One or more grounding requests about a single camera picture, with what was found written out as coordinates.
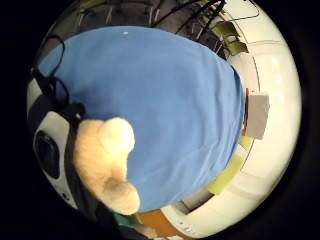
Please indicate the cream plush toy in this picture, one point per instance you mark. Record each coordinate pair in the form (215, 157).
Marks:
(103, 160)

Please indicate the green object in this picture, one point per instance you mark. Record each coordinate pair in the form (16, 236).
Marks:
(126, 219)

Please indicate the orange board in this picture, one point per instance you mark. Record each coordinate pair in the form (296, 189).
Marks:
(158, 222)

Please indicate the blue cloth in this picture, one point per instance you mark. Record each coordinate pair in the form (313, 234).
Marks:
(160, 110)

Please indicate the large yellow-green panel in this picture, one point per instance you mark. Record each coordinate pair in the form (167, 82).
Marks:
(225, 176)

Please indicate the small yellow-green panel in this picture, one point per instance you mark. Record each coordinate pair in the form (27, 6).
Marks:
(246, 142)

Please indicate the grey square panel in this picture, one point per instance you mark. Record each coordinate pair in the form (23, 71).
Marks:
(257, 115)

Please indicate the green plant leaves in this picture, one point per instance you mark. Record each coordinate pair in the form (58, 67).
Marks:
(230, 36)

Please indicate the white palm camera housing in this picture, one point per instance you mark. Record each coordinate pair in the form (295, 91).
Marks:
(53, 156)

